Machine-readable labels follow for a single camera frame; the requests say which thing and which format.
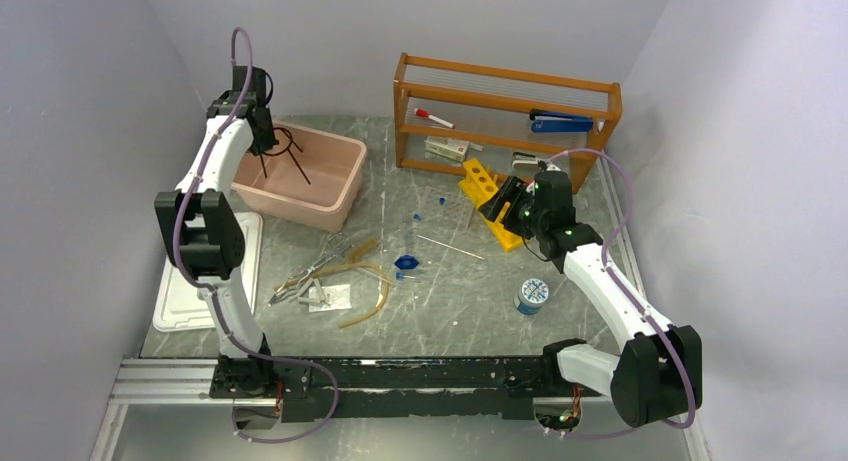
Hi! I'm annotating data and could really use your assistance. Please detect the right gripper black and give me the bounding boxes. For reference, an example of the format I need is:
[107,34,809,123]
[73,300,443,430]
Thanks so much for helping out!
[478,174,547,239]

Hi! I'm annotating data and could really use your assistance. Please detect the black metal ring stand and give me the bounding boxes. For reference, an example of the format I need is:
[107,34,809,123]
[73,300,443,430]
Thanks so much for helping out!
[259,126,312,185]

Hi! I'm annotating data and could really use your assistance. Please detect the glass stirring rod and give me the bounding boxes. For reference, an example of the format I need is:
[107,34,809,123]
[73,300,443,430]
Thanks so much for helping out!
[416,234,485,260]

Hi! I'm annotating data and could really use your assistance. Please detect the blue plastic clip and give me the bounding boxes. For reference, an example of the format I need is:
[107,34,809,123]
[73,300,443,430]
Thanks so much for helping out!
[394,254,420,270]

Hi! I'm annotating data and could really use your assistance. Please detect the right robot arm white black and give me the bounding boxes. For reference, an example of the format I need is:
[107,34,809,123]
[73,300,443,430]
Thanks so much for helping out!
[478,171,703,429]

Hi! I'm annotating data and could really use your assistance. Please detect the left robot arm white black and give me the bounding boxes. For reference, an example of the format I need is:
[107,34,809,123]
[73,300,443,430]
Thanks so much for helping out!
[154,65,277,399]

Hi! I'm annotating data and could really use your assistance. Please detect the yellow test tube rack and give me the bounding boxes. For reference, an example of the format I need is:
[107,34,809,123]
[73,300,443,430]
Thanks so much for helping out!
[458,158,522,253]

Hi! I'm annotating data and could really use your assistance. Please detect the white stapler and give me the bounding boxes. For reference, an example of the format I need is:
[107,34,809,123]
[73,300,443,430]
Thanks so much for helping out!
[511,151,548,170]

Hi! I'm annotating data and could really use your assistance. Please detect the clear plastic tube rack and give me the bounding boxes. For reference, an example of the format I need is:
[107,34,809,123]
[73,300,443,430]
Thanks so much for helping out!
[414,187,473,230]

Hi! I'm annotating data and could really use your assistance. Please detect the white cardboard box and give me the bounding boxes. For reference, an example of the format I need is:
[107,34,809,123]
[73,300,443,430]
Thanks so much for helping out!
[424,136,470,163]

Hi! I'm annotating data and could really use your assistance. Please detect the pink plastic bin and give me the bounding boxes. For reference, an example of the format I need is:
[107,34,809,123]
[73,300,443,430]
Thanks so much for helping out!
[232,121,367,233]

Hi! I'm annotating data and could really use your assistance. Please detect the blue stapler on shelf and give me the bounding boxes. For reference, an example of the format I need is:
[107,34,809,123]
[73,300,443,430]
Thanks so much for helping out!
[528,109,594,134]

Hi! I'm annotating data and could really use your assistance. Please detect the blue white round jar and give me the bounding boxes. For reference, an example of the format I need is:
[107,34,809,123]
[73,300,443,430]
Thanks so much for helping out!
[514,278,549,315]

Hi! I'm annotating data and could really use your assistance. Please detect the orange wooden shelf rack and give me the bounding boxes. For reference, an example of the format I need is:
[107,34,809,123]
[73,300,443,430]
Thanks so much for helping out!
[393,53,623,189]

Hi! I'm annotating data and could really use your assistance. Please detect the red white marker pen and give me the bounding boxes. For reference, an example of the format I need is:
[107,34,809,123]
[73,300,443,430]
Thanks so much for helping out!
[413,108,455,129]

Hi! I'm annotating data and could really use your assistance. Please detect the metal crucible tongs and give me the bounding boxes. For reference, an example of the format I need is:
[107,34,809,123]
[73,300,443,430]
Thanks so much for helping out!
[269,232,350,305]

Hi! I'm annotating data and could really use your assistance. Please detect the amber rubber tubing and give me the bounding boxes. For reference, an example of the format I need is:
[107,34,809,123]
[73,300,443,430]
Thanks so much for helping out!
[309,236,392,330]

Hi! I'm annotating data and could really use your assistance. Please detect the small white paper packet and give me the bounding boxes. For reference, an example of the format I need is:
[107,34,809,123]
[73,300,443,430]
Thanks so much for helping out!
[308,284,352,313]

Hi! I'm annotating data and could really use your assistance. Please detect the white plastic bin lid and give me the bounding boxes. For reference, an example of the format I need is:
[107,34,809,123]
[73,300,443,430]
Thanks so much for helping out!
[152,212,263,333]

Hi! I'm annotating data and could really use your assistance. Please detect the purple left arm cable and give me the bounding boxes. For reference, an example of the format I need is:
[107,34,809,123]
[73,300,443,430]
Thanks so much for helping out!
[170,27,340,446]

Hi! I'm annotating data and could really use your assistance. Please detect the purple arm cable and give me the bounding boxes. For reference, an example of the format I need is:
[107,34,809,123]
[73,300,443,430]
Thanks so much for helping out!
[170,27,340,446]
[547,147,698,441]

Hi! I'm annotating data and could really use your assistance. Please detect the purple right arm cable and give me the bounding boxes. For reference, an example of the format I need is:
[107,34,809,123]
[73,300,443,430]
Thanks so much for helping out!
[547,147,698,441]

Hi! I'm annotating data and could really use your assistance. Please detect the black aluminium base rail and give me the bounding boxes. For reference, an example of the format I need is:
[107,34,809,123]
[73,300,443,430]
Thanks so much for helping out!
[109,355,611,424]

